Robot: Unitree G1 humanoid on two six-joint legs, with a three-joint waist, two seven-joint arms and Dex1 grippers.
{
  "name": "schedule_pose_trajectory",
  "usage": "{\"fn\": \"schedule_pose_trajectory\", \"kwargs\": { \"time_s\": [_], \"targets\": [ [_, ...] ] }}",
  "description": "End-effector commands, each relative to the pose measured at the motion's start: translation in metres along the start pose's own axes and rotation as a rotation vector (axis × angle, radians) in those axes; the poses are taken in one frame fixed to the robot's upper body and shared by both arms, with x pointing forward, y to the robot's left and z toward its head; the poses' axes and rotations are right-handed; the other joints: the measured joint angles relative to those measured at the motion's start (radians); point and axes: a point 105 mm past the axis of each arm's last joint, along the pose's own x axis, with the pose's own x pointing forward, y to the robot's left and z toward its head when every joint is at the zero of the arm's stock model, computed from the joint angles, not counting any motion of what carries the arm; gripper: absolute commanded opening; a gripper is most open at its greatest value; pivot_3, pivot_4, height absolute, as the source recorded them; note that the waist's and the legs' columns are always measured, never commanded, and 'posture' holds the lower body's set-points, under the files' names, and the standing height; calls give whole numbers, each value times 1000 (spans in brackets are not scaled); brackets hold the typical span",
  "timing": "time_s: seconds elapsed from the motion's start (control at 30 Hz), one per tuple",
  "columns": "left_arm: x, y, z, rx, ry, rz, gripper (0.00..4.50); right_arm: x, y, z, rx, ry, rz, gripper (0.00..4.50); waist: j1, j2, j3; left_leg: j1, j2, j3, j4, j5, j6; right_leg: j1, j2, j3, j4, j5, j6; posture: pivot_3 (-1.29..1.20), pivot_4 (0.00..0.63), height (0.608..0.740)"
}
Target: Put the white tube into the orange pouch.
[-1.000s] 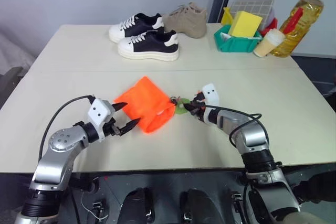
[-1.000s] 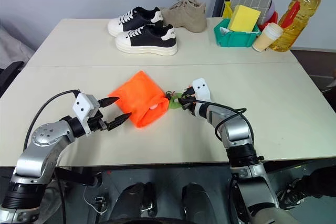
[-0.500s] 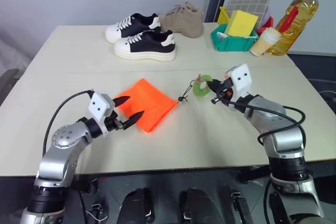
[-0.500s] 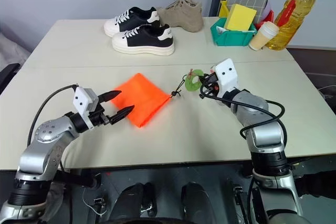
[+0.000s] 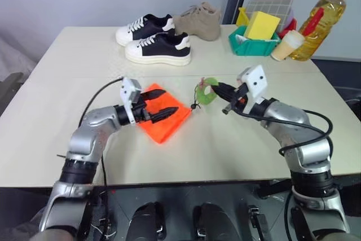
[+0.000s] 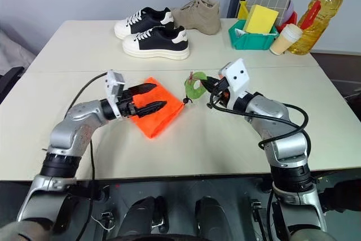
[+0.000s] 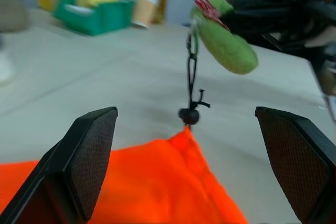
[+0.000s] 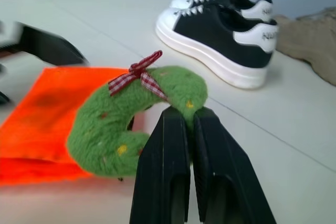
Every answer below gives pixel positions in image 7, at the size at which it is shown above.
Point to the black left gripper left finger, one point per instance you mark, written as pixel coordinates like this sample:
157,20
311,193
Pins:
78,161

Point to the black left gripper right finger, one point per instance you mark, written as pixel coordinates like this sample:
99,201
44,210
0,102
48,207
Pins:
296,161

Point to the green plastic storage bin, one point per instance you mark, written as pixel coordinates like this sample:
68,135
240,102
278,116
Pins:
110,19

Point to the stack of paper cups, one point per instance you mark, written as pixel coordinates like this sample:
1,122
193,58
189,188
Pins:
144,9

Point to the beige grey fabric object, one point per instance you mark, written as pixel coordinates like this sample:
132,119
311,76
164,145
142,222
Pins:
10,3

